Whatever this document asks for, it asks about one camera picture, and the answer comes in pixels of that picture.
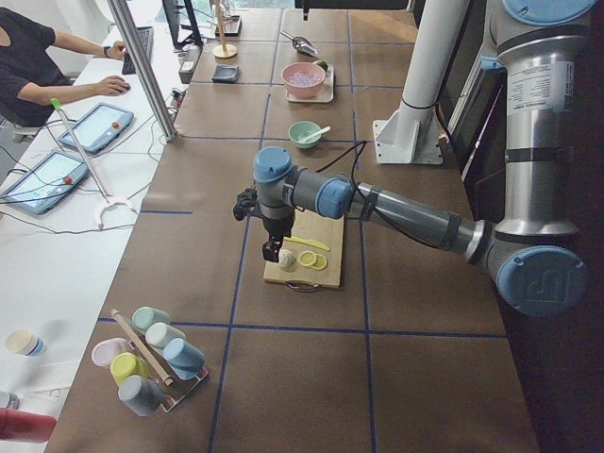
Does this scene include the red bottle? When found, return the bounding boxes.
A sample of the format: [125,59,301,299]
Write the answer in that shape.
[1,408,57,443]

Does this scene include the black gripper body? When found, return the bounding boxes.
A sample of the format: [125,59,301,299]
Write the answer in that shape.
[262,216,295,262]

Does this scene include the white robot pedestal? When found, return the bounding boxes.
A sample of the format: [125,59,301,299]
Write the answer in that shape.
[373,0,470,165]

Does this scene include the lemon slice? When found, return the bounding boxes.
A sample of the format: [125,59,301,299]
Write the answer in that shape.
[298,250,317,267]
[310,254,327,271]

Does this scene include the folded grey cloth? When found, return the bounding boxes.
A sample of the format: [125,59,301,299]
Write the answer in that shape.
[211,64,241,84]

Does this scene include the paper cup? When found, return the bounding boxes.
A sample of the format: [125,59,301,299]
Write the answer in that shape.
[5,328,45,357]

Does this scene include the beige serving tray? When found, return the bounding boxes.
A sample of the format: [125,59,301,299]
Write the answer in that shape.
[285,64,335,103]

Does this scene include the reacher grabber stick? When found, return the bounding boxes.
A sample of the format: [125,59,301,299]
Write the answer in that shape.
[51,98,137,230]

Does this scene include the wooden mug tree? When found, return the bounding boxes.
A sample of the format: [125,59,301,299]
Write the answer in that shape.
[212,0,238,60]

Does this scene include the cup rack with cups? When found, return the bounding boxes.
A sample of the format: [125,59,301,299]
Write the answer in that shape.
[91,307,210,417]

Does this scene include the metal ice scoop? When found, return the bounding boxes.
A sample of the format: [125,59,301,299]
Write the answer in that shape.
[279,30,318,58]

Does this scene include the mint green bowl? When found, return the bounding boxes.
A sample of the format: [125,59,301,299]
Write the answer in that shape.
[289,121,321,149]

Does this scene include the person at desk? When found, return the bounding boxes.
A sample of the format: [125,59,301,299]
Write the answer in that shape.
[1,8,130,127]

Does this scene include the yellow plastic knife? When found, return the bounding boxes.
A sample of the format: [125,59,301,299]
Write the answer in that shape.
[284,236,331,251]

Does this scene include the aluminium frame post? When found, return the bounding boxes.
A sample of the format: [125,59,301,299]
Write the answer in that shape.
[108,0,177,143]

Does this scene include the black keyboard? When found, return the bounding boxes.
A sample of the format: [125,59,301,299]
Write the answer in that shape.
[121,25,155,76]

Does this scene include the black glass tray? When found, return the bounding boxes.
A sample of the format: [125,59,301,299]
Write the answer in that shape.
[223,15,243,37]

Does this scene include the white plastic spoon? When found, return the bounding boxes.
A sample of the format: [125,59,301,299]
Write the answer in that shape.
[298,126,331,143]

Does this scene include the far teach pendant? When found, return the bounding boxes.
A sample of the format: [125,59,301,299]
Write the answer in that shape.
[72,103,134,155]

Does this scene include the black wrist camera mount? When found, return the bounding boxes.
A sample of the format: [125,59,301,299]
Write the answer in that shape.
[232,187,259,221]

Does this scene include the teach pendant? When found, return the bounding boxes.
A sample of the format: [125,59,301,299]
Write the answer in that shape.
[1,150,89,215]
[72,103,134,155]

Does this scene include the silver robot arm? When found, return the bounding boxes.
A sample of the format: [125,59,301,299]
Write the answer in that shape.
[250,1,596,316]

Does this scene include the pink bowl of ice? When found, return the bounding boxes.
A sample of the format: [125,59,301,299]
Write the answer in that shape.
[281,62,327,99]

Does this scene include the bamboo cutting board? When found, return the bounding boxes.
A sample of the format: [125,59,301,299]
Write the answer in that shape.
[263,210,344,288]

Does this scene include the near teach pendant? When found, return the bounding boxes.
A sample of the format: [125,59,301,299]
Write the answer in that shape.
[1,150,89,215]

